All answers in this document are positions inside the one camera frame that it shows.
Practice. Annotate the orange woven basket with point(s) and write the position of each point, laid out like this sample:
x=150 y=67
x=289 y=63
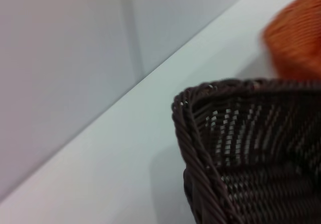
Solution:
x=296 y=40

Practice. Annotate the dark brown woven basket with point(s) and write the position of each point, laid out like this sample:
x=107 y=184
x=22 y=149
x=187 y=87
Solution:
x=253 y=158

